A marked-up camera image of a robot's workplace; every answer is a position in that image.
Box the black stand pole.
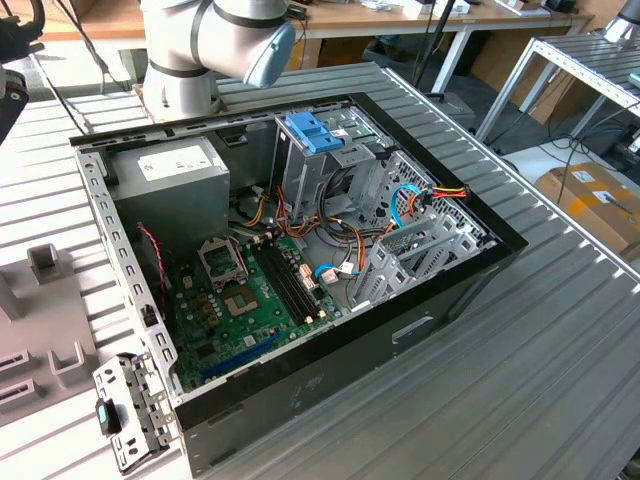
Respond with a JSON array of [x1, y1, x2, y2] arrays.
[[414, 0, 459, 96]]

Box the red black fan wire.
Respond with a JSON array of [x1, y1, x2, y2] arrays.
[[137, 223, 171, 321]]

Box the wooden desk with white legs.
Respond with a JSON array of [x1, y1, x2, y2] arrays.
[[294, 0, 596, 96]]

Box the grey parts rack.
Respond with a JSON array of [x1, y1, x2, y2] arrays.
[[0, 242, 101, 426]]

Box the CPU socket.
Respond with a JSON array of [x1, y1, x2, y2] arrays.
[[219, 280, 262, 321]]

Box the metal socket cover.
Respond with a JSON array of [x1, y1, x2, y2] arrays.
[[196, 237, 250, 290]]

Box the blue data wire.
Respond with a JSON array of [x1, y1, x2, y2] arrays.
[[313, 184, 432, 281]]

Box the white connector with thin wires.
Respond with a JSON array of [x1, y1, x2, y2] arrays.
[[318, 267, 362, 289]]

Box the grey power supply unit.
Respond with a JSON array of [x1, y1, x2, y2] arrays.
[[107, 135, 232, 251]]

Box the brown cardboard box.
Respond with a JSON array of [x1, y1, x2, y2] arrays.
[[534, 162, 640, 261]]

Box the coloured power wire bundle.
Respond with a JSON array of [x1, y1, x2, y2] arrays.
[[248, 185, 401, 282]]

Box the blue plastic cage latch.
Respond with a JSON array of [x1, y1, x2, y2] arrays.
[[286, 112, 346, 155]]

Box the metal disk bay cage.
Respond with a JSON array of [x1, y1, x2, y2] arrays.
[[349, 149, 501, 314]]

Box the metal slat table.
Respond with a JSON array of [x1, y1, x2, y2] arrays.
[[474, 34, 640, 146]]

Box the coloured disk power wire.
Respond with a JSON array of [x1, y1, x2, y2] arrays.
[[405, 183, 472, 221]]

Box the green motherboard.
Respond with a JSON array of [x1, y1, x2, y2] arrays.
[[167, 232, 346, 394]]

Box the metal drive cage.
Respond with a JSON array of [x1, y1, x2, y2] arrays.
[[272, 107, 396, 226]]

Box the black latch with teal tab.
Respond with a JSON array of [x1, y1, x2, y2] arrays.
[[94, 398, 124, 436]]

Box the black cable bundle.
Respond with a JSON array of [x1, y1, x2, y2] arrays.
[[319, 167, 381, 236]]

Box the metal slot retainer bracket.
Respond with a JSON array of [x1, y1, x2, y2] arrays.
[[92, 352, 179, 475]]

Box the blue expansion slot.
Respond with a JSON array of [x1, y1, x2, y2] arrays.
[[201, 332, 281, 381]]

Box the black RAM slot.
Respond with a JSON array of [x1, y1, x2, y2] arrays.
[[271, 237, 326, 318], [264, 239, 319, 321], [251, 243, 304, 327], [257, 242, 310, 325]]

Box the black open PC case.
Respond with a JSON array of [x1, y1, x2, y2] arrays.
[[68, 92, 530, 479]]

